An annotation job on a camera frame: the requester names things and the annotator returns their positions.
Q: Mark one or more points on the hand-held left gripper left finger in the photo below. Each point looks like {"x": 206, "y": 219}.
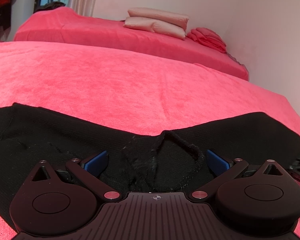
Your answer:
{"x": 97, "y": 162}

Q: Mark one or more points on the folded pink blanket stack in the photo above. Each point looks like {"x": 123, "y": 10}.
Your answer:
{"x": 205, "y": 37}

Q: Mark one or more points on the pink covered bed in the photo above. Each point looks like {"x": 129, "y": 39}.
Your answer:
{"x": 90, "y": 30}

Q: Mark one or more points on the dark cloth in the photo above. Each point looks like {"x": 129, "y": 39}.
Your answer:
{"x": 52, "y": 5}

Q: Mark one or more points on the pink fleece blanket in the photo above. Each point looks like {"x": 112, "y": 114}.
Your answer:
{"x": 115, "y": 85}

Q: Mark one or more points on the pale pink pillow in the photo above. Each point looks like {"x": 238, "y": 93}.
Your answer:
{"x": 150, "y": 27}
{"x": 160, "y": 16}

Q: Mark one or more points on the black knit pants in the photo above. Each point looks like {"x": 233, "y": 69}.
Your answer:
{"x": 52, "y": 135}

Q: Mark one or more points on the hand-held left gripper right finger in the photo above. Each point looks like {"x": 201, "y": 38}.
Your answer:
{"x": 216, "y": 161}

